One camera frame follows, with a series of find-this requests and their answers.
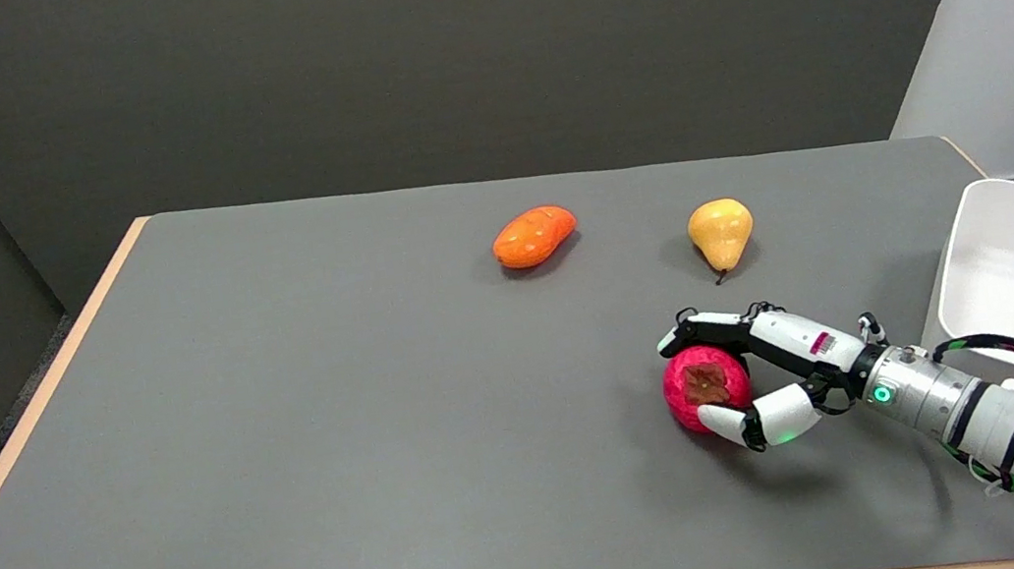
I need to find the yellow pear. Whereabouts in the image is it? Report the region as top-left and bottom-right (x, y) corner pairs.
(683, 195), (762, 289)

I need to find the grey table mat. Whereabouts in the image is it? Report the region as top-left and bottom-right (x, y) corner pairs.
(0, 94), (1014, 569)

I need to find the orange mango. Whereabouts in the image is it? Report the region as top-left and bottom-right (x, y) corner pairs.
(486, 200), (584, 274)

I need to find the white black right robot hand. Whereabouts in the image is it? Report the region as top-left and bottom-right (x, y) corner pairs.
(652, 282), (898, 466)

